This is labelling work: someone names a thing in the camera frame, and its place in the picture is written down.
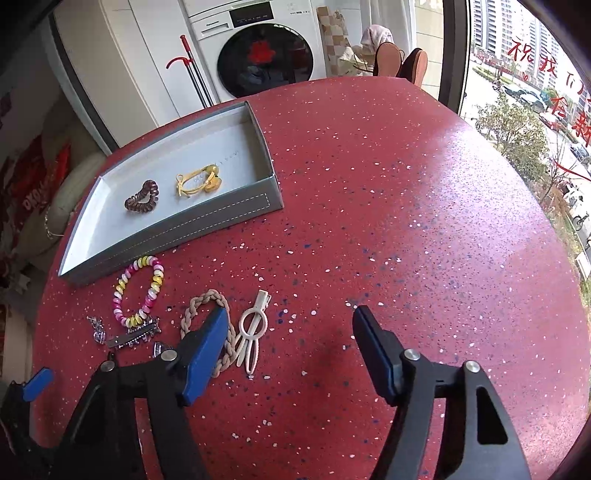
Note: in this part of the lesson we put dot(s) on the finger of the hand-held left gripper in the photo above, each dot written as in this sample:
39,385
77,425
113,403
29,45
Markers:
37,384

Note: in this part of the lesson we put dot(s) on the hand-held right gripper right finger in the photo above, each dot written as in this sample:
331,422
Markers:
375,355

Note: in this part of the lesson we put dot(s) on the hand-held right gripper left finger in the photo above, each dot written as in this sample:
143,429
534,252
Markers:
207,350

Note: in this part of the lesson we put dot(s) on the cream hair clip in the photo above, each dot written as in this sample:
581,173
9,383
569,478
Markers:
262,300

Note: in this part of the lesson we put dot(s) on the silver star hair clip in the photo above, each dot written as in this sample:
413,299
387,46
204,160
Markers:
134,336

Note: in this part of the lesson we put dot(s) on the grey jewelry tray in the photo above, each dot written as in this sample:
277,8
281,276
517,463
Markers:
194,152

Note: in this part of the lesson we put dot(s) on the small silver hair clip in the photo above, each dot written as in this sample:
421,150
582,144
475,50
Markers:
160,348
96,330

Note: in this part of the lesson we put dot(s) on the cream sofa cushion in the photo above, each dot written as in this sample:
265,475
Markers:
60,203

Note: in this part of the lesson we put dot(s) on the red printed cloth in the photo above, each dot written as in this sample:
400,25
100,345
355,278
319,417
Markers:
27,184

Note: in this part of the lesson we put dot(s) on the green tree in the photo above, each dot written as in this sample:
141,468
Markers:
508,129

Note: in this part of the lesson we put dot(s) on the red car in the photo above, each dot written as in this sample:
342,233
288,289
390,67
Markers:
549,121

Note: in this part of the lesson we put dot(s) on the brown slipper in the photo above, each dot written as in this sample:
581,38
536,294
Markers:
387,60
415,64

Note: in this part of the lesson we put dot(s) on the beige paper bag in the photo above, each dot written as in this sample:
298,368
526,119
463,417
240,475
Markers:
353,62

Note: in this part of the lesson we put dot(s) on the red mop pole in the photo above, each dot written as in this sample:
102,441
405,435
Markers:
187,50

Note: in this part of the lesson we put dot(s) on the white cabinet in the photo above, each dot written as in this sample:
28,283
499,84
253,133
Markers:
129,60

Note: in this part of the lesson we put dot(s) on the pink cloth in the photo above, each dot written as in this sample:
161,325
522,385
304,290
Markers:
376,37

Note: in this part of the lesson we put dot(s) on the checkered bag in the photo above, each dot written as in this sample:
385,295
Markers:
330,27

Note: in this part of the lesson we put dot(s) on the red window sticker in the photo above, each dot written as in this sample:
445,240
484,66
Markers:
521,50

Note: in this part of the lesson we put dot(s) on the white washing machine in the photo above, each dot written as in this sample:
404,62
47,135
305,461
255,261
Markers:
277,18

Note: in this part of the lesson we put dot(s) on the black window frame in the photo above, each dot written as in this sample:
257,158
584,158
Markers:
455,46

